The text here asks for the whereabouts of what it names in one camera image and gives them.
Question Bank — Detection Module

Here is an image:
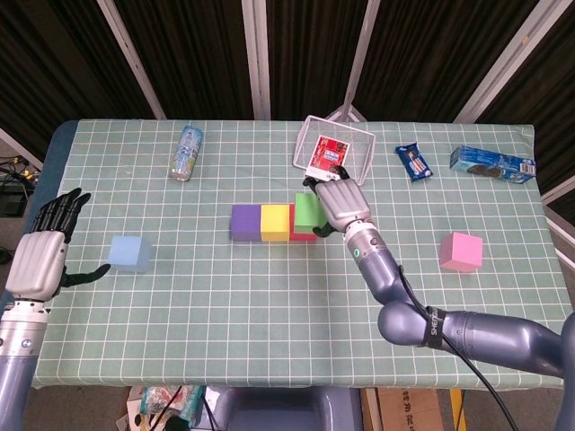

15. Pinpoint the red snack packet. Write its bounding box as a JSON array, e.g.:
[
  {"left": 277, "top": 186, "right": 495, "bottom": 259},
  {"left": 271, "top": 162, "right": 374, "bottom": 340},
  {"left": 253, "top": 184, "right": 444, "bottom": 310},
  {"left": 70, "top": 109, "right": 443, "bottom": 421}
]
[{"left": 304, "top": 134, "right": 349, "bottom": 181}]

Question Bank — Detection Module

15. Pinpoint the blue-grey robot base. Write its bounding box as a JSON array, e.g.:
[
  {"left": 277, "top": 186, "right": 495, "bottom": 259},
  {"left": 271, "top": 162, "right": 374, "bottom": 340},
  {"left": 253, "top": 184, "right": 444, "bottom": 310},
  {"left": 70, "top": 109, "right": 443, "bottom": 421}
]
[{"left": 204, "top": 386, "right": 364, "bottom": 431}]

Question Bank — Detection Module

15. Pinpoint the dark blue table pad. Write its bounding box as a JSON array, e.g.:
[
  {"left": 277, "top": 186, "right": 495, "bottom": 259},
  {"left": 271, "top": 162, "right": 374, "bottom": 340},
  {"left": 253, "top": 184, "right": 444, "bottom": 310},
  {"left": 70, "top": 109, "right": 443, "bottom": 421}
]
[{"left": 0, "top": 119, "right": 80, "bottom": 315}]

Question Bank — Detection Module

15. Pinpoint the light blue foam cube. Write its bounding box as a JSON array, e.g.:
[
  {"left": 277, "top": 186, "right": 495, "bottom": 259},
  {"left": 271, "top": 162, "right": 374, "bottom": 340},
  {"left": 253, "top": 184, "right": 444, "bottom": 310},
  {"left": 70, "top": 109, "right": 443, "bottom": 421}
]
[{"left": 107, "top": 235, "right": 153, "bottom": 275}]

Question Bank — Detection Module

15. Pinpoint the white table leg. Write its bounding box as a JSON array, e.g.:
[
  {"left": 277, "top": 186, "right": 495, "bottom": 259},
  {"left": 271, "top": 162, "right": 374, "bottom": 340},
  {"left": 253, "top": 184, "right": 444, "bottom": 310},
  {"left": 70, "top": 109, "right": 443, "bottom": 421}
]
[{"left": 362, "top": 388, "right": 383, "bottom": 431}]

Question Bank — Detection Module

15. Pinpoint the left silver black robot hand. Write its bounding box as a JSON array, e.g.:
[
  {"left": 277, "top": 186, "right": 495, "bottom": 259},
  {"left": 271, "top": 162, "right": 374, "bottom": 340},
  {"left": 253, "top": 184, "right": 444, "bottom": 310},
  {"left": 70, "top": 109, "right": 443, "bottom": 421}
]
[{"left": 4, "top": 187, "right": 112, "bottom": 302}]

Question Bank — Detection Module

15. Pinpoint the brown cardboard box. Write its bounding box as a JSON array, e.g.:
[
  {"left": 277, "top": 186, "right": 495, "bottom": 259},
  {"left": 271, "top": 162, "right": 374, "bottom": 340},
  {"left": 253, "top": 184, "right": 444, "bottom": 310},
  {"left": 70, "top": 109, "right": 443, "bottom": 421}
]
[{"left": 375, "top": 388, "right": 455, "bottom": 431}]

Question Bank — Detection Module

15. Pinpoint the green foam cube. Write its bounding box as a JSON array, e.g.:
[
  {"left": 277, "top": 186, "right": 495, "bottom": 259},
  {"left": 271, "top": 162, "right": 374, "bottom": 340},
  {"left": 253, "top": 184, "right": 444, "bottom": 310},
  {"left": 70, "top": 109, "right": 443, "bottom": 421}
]
[{"left": 294, "top": 191, "right": 328, "bottom": 228}]

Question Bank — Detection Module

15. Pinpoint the white wire mesh basket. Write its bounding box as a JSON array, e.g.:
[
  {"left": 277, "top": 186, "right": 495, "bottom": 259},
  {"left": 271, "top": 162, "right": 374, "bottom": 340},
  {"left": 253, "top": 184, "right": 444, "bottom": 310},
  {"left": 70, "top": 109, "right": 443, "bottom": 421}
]
[{"left": 292, "top": 114, "right": 377, "bottom": 188}]

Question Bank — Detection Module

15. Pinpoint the green snack bag pile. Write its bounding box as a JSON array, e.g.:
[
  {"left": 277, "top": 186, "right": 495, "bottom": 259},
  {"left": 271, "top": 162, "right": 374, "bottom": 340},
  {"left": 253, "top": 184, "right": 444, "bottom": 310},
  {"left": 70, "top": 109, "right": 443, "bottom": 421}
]
[{"left": 125, "top": 384, "right": 206, "bottom": 431}]

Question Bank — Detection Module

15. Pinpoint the long blue cookie box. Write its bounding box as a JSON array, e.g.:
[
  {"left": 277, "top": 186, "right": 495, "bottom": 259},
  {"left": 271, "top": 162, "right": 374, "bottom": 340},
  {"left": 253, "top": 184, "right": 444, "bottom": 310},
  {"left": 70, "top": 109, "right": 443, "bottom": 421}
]
[{"left": 449, "top": 145, "right": 537, "bottom": 186}]

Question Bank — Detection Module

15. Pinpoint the purple foam cube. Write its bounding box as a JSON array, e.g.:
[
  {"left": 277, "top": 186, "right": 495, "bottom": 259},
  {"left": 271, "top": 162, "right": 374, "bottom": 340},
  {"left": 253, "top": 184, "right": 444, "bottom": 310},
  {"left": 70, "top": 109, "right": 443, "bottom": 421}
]
[{"left": 229, "top": 204, "right": 264, "bottom": 243}]

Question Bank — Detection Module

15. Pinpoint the black device with cables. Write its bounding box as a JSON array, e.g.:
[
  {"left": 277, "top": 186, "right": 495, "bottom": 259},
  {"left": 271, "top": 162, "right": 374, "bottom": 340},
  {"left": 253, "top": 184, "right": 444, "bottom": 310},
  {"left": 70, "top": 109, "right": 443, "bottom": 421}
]
[{"left": 0, "top": 154, "right": 37, "bottom": 219}]

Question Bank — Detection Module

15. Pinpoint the pink foam cube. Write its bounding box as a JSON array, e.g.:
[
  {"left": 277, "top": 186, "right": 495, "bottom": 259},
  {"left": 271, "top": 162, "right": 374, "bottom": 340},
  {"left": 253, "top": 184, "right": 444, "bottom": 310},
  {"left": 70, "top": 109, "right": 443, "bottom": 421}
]
[{"left": 438, "top": 231, "right": 484, "bottom": 274}]

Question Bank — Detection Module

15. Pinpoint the yellow foam cube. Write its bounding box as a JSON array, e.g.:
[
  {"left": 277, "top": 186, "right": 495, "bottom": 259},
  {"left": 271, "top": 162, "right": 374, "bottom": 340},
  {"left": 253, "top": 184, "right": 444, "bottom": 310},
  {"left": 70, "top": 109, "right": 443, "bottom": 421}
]
[{"left": 260, "top": 203, "right": 292, "bottom": 242}]

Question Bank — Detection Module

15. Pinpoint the green checked tablecloth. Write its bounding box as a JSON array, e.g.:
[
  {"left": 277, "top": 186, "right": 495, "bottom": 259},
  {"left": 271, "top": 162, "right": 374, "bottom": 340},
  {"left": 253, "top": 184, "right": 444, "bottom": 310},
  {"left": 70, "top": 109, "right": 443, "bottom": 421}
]
[{"left": 20, "top": 119, "right": 575, "bottom": 391}]

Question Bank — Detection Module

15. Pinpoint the small blue cookie packet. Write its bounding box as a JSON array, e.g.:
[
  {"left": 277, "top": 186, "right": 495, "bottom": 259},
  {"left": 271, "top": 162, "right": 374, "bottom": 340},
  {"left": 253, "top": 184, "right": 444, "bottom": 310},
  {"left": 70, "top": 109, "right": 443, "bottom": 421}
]
[{"left": 394, "top": 142, "right": 435, "bottom": 184}]

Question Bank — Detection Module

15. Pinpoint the light blue drink can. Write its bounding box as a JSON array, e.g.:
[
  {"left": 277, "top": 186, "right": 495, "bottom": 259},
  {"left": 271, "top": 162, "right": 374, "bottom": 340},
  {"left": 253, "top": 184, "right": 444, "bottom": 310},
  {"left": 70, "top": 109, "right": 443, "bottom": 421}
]
[{"left": 167, "top": 125, "right": 204, "bottom": 182}]

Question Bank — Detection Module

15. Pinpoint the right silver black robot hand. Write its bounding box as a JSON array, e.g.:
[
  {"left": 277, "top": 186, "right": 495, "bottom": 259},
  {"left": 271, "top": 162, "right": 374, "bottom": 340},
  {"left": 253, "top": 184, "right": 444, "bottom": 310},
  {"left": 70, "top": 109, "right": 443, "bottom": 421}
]
[{"left": 303, "top": 164, "right": 373, "bottom": 239}]

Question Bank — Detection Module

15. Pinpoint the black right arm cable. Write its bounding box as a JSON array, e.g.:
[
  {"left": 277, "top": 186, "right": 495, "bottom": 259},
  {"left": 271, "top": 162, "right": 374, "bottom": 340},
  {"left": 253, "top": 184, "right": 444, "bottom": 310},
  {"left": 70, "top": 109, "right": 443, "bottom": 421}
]
[{"left": 397, "top": 264, "right": 522, "bottom": 431}]

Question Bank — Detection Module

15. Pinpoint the white metal frame post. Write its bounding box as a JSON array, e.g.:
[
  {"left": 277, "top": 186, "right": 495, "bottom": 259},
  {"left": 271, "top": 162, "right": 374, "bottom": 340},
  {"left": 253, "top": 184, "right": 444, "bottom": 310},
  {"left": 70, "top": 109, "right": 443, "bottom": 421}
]
[
  {"left": 325, "top": 0, "right": 383, "bottom": 122},
  {"left": 96, "top": 0, "right": 167, "bottom": 120},
  {"left": 453, "top": 0, "right": 565, "bottom": 123},
  {"left": 241, "top": 0, "right": 272, "bottom": 121}
]

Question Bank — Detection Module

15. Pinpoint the yellow bar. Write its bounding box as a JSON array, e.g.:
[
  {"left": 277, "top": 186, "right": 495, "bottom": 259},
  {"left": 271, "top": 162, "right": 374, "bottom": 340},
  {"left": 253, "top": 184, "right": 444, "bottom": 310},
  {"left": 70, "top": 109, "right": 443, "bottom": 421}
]
[{"left": 450, "top": 388, "right": 466, "bottom": 431}]

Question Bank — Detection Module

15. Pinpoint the red foam cube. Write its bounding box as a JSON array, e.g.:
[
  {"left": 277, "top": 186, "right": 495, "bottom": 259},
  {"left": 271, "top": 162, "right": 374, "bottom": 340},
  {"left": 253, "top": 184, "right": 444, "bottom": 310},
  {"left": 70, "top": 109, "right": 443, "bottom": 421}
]
[{"left": 288, "top": 204, "right": 320, "bottom": 243}]

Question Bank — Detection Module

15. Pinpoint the white metal frame rail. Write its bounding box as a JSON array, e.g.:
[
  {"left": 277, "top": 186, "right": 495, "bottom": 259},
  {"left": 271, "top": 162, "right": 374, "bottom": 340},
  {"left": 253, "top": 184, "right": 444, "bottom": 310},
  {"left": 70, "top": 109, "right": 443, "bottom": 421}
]
[
  {"left": 541, "top": 177, "right": 575, "bottom": 270},
  {"left": 0, "top": 128, "right": 44, "bottom": 172}
]

